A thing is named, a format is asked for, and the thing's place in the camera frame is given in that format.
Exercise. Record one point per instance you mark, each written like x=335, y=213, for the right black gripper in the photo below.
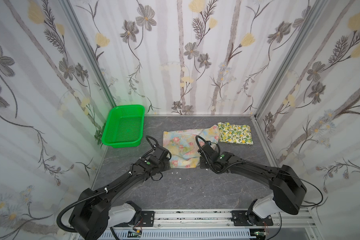
x=208, y=150

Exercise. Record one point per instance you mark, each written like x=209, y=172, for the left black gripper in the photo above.
x=163, y=153

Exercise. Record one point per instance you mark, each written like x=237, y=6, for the pastel floral skirt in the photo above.
x=183, y=147

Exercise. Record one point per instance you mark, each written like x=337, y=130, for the lemon print yellow skirt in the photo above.
x=235, y=134

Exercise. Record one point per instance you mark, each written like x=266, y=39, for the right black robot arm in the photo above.
x=288, y=191

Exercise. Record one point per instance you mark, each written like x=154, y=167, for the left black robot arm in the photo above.
x=89, y=215

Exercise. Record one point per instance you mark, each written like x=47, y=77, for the green plastic basket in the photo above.
x=124, y=126

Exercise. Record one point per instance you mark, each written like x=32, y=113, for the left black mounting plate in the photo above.
x=144, y=219

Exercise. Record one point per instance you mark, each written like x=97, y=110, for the black mounting plate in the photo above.
x=144, y=219
x=243, y=218

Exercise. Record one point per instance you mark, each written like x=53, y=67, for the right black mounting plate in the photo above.
x=243, y=218

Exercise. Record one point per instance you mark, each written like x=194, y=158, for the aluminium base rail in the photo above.
x=204, y=219

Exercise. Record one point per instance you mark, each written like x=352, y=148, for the white slotted cable duct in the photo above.
x=186, y=234

